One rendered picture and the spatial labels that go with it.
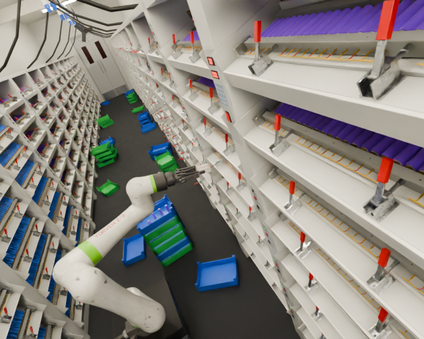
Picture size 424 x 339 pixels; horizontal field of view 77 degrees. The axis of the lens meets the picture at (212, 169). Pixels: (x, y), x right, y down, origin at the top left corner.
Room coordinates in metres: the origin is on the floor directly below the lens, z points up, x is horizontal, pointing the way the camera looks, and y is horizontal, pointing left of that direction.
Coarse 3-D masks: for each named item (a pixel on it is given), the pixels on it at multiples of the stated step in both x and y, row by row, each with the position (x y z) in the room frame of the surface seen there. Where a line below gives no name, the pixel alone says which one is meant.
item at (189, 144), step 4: (188, 140) 2.06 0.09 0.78; (188, 144) 2.06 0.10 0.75; (192, 144) 1.90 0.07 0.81; (188, 148) 2.01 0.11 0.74; (192, 148) 1.90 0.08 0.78; (196, 148) 1.92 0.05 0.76; (192, 152) 1.91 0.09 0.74; (196, 152) 1.87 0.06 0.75; (200, 152) 1.82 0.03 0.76; (196, 156) 1.82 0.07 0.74; (200, 156) 1.78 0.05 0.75; (200, 160) 1.73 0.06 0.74; (204, 160) 1.65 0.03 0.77; (204, 164) 1.63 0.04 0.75; (208, 172) 1.46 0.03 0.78
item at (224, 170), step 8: (208, 152) 1.37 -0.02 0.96; (216, 160) 1.28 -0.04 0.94; (224, 160) 1.23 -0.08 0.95; (216, 168) 1.22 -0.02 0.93; (224, 168) 1.17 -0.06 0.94; (232, 168) 1.13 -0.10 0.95; (224, 176) 1.11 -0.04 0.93; (232, 176) 1.07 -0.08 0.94; (232, 184) 1.02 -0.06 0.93; (240, 192) 0.94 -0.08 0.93; (248, 192) 0.91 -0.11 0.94; (248, 200) 0.87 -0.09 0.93
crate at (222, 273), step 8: (232, 256) 1.37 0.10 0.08; (200, 264) 1.43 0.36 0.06; (208, 264) 1.43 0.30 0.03; (216, 264) 1.41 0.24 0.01; (224, 264) 1.39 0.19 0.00; (232, 264) 1.36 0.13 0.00; (200, 272) 1.40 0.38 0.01; (208, 272) 1.38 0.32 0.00; (216, 272) 1.35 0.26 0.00; (224, 272) 1.32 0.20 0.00; (232, 272) 1.29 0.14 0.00; (200, 280) 1.33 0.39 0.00; (208, 280) 1.31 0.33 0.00; (216, 280) 1.28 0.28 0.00; (224, 280) 1.25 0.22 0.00; (232, 280) 1.19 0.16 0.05; (200, 288) 1.25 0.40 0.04; (208, 288) 1.23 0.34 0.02; (216, 288) 1.22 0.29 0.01
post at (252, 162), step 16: (192, 0) 0.73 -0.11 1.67; (208, 0) 0.69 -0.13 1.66; (224, 0) 0.69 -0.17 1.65; (240, 0) 0.70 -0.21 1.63; (256, 0) 0.71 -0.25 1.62; (272, 0) 0.71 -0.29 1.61; (192, 16) 0.77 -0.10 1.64; (208, 16) 0.68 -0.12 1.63; (224, 16) 0.69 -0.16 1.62; (240, 16) 0.70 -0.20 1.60; (208, 32) 0.69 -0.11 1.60; (224, 32) 0.69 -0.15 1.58; (208, 48) 0.73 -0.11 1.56; (224, 80) 0.68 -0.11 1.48; (240, 96) 0.69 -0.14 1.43; (256, 96) 0.70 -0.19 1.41; (240, 112) 0.69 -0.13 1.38; (240, 160) 0.76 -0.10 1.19; (256, 160) 0.69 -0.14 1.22; (256, 192) 0.71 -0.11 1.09; (256, 208) 0.76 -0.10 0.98; (272, 208) 0.69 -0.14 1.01; (272, 240) 0.70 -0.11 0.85; (272, 256) 0.76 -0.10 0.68; (288, 272) 0.69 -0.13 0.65; (288, 304) 0.75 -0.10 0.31; (304, 336) 0.68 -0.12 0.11
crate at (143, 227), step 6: (156, 204) 1.84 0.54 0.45; (162, 204) 1.85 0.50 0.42; (168, 204) 1.84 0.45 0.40; (156, 210) 1.83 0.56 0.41; (162, 210) 1.80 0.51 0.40; (150, 216) 1.79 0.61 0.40; (156, 216) 1.76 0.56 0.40; (162, 216) 1.73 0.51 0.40; (168, 216) 1.66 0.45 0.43; (144, 222) 1.74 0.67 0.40; (156, 222) 1.63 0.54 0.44; (162, 222) 1.64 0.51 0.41; (138, 228) 1.59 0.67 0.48; (144, 228) 1.60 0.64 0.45; (150, 228) 1.62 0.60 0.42; (144, 234) 1.60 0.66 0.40
